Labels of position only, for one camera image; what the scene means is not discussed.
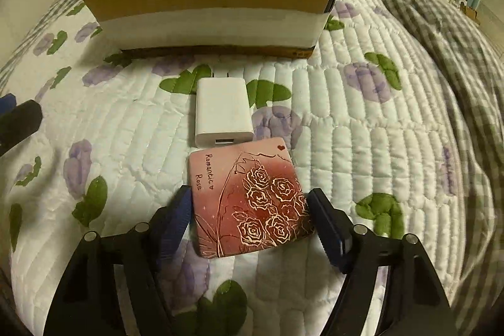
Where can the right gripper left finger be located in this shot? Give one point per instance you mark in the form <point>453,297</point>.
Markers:
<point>86,301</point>

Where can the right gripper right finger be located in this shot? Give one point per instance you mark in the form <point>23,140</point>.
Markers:
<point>414,300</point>

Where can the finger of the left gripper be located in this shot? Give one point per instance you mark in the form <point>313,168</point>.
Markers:
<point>18,124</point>
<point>7,103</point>

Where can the pink rose coaster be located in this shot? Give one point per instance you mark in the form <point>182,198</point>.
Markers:
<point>246,198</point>

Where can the white power adapter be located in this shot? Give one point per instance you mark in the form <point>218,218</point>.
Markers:
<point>222,112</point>

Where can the floral quilted white mat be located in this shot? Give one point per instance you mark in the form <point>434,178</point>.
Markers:
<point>275,123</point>

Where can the grey checkered bed cover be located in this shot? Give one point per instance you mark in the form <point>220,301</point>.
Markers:
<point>453,64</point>

